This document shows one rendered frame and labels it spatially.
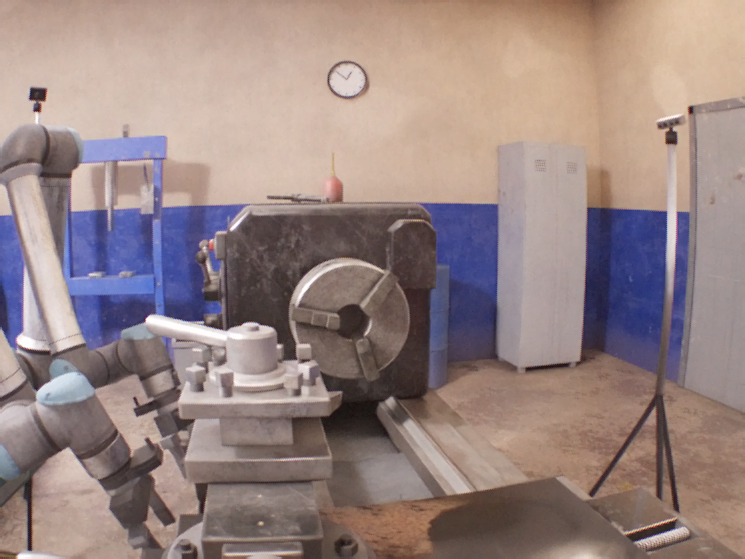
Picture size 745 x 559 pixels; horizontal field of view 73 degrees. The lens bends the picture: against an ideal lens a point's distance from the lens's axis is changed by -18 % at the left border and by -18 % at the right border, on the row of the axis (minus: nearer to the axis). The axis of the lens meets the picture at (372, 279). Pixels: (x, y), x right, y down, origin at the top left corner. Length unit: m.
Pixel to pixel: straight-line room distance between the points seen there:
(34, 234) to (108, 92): 3.62
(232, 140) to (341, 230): 3.36
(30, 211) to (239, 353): 0.84
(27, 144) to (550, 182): 4.06
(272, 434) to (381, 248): 0.86
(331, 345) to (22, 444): 0.68
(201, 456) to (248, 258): 0.83
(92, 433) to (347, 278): 0.63
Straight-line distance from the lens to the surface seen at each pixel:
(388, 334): 1.30
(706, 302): 4.52
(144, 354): 1.35
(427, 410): 1.50
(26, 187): 1.43
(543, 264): 4.82
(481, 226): 5.13
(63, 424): 0.96
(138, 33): 5.03
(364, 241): 1.47
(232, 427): 0.69
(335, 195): 1.88
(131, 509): 1.00
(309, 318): 1.24
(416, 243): 1.44
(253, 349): 0.68
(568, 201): 4.91
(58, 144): 1.53
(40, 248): 1.39
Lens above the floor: 1.34
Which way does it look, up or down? 7 degrees down
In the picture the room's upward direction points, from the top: straight up
